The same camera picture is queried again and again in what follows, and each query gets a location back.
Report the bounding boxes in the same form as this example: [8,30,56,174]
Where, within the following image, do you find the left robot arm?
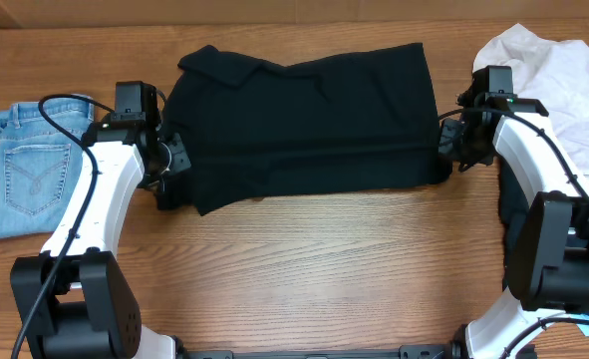
[10,81,190,359]

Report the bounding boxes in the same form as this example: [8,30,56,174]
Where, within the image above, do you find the folded light blue jeans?
[0,102,82,239]

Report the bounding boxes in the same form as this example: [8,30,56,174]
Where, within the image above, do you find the black Nike garment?
[498,160,529,269]

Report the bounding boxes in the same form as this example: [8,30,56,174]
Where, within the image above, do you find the black t-shirt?
[156,43,451,214]

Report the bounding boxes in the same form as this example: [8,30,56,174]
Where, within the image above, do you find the beige crumpled garment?
[473,24,589,180]

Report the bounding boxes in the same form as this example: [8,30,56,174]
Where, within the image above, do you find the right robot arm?
[439,65,589,358]

